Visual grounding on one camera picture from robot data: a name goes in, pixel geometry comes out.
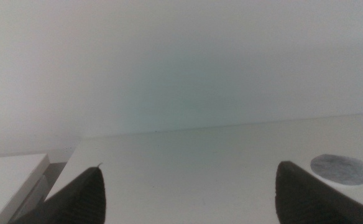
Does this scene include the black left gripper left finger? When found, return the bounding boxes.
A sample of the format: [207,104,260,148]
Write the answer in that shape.
[10,163,107,224]

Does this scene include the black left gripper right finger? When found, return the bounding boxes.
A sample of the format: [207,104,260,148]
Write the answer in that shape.
[275,161,363,224]

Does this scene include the round grey cup mat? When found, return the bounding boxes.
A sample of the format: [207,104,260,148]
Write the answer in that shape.
[310,154,363,187]

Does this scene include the white side table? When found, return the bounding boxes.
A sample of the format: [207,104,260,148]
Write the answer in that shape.
[0,152,51,224]

